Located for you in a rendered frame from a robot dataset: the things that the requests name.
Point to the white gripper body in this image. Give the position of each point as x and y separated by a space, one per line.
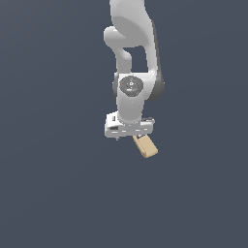
129 128

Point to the tan rectangular block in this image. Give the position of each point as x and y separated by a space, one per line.
146 146

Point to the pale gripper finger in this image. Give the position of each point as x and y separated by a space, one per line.
140 137
117 137

